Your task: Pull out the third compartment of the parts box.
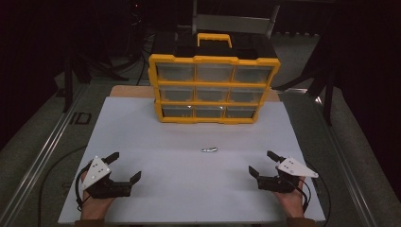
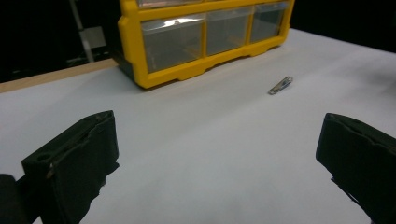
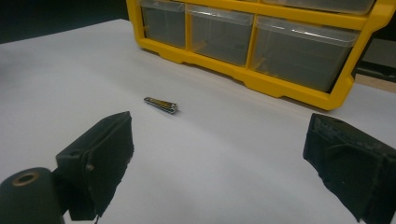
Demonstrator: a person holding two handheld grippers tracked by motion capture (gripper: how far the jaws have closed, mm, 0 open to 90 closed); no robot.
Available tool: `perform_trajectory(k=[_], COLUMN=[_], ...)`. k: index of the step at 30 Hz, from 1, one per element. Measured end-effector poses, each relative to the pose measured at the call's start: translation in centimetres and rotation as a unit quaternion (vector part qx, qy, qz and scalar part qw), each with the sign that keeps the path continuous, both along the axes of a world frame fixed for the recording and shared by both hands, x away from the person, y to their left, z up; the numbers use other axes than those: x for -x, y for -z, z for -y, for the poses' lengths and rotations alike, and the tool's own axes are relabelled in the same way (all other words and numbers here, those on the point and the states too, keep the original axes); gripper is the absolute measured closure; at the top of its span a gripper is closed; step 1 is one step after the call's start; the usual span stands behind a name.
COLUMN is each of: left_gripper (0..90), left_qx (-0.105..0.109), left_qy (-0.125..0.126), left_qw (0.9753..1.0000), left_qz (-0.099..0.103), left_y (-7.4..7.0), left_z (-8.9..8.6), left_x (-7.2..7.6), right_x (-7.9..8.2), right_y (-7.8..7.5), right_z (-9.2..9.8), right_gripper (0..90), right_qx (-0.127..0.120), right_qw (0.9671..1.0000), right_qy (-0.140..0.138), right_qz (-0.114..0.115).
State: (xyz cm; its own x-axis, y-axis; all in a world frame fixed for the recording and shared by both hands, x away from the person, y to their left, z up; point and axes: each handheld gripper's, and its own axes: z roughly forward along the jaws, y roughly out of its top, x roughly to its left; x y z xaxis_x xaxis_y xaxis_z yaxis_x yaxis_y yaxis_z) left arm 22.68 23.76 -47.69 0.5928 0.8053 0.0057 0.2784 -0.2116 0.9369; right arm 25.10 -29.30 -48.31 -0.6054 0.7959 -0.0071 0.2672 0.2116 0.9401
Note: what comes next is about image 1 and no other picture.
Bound white foam board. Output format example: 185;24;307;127
58;96;326;225

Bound black stand legs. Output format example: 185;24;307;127
61;51;129;114
273;29;336;127

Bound person's left hand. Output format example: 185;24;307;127
79;171;116;220

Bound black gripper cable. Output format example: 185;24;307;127
74;166;93;212
296;160;332;227

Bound aluminium floor rail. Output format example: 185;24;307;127
313;94;381;227
0;84;90;227

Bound bundle of black cables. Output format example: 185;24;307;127
124;0;157;87

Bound person's right hand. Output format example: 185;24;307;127
273;176;308;219

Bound black floor cable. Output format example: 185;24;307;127
37;144;88;227

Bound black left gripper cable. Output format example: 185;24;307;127
74;166;93;212

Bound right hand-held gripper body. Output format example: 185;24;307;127
256;156;320;194

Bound yellow organizer handle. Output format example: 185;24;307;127
197;32;234;49

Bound clear pull-out drawer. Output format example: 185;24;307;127
234;65;274;84

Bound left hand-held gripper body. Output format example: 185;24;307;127
81;156;133;200

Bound yellow black drawer organizer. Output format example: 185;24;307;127
148;32;282;125

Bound clear plastic bin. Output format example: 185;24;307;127
156;62;266;119

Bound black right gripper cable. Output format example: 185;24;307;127
296;160;332;227

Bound grey metal stand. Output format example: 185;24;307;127
191;0;281;40

